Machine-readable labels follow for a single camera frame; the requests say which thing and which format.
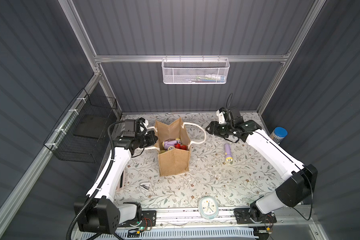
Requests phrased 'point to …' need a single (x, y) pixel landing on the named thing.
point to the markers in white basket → (208, 78)
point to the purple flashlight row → (170, 142)
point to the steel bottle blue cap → (278, 134)
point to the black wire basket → (75, 138)
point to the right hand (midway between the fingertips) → (211, 129)
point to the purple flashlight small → (228, 153)
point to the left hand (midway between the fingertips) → (158, 138)
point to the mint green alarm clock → (208, 207)
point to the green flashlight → (161, 151)
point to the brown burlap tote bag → (173, 160)
